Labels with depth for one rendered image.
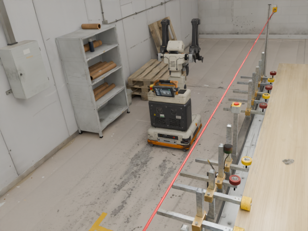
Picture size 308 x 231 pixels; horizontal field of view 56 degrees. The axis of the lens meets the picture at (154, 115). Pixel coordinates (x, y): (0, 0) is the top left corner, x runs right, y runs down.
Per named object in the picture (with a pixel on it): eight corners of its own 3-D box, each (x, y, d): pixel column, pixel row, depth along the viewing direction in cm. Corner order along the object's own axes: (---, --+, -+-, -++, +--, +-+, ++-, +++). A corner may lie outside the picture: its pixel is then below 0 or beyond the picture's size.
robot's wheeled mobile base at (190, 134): (189, 151, 387) (188, 136, 376) (146, 144, 413) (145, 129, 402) (202, 127, 441) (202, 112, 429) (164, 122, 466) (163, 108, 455)
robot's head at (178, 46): (180, 50, 375) (182, 39, 378) (165, 49, 384) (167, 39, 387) (183, 55, 388) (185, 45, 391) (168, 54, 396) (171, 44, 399)
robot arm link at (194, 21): (189, 18, 375) (197, 18, 371) (192, 18, 387) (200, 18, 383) (189, 53, 389) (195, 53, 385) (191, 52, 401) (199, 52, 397)
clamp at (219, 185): (214, 187, 210) (214, 182, 208) (219, 176, 221) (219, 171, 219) (222, 189, 208) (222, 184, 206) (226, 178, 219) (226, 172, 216)
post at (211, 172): (209, 224, 205) (208, 171, 183) (210, 221, 208) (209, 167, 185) (213, 225, 203) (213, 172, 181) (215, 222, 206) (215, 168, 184)
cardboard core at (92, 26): (80, 24, 430) (97, 24, 417) (84, 23, 436) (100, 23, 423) (81, 30, 433) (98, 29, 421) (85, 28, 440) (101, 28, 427)
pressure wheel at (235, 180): (227, 192, 208) (228, 179, 203) (230, 185, 215) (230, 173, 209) (239, 195, 205) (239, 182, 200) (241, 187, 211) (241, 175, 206)
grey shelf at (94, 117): (79, 134, 467) (54, 38, 396) (109, 109, 537) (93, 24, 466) (101, 138, 448) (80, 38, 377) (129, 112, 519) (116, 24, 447)
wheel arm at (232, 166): (195, 162, 244) (195, 158, 242) (196, 160, 247) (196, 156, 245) (248, 173, 226) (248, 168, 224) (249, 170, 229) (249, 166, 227)
